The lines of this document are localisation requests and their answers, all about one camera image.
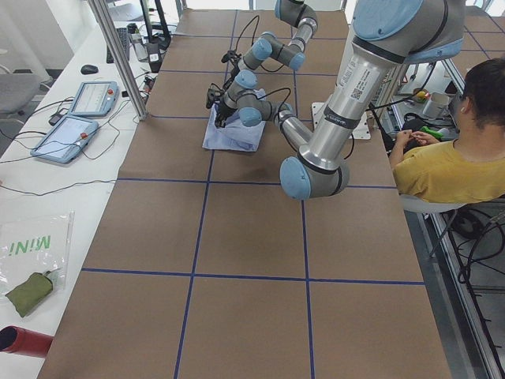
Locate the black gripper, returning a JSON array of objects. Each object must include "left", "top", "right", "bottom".
[{"left": 215, "top": 96, "right": 235, "bottom": 128}]

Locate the light blue striped shirt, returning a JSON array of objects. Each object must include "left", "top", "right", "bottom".
[{"left": 202, "top": 104, "right": 266, "bottom": 152}]

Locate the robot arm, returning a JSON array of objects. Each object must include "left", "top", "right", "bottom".
[
  {"left": 231, "top": 0, "right": 318, "bottom": 77},
  {"left": 207, "top": 1, "right": 465, "bottom": 200}
]

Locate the black power adapter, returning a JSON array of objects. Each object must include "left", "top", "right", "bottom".
[{"left": 145, "top": 43, "right": 163, "bottom": 73}]

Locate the upper blue teach pendant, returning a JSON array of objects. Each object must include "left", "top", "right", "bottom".
[{"left": 69, "top": 81, "right": 118, "bottom": 117}]

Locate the blue teach pendant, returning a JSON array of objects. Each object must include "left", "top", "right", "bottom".
[
  {"left": 69, "top": 81, "right": 118, "bottom": 117},
  {"left": 30, "top": 115, "right": 99, "bottom": 164}
]

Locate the black keyboard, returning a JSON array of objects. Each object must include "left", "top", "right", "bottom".
[{"left": 106, "top": 27, "right": 130, "bottom": 64}]

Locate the black computer mouse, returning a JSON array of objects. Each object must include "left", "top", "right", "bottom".
[{"left": 80, "top": 64, "right": 99, "bottom": 75}]

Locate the lower blue teach pendant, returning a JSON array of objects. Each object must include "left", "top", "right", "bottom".
[{"left": 30, "top": 115, "right": 99, "bottom": 164}]

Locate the clear plastic MINI bag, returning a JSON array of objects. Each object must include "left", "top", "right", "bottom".
[{"left": 1, "top": 212, "right": 74, "bottom": 305}]

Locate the person in yellow shirt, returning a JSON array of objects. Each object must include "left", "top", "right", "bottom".
[{"left": 389, "top": 58, "right": 504, "bottom": 204}]

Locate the green folded cloth pouch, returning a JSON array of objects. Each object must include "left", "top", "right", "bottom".
[{"left": 6, "top": 272, "right": 54, "bottom": 317}]

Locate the red cylinder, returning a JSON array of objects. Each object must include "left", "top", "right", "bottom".
[{"left": 1, "top": 325, "right": 53, "bottom": 358}]

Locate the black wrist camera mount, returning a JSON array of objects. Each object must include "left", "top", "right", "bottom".
[
  {"left": 221, "top": 50, "right": 242, "bottom": 66},
  {"left": 206, "top": 83, "right": 225, "bottom": 109}
]

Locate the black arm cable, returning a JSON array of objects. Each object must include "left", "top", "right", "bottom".
[
  {"left": 256, "top": 87, "right": 295, "bottom": 115},
  {"left": 232, "top": 15, "right": 262, "bottom": 56}
]

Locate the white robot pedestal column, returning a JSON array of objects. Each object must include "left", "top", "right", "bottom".
[{"left": 311, "top": 0, "right": 374, "bottom": 141}]

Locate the aluminium frame post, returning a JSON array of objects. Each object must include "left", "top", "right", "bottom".
[{"left": 88, "top": 0, "right": 148, "bottom": 121}]

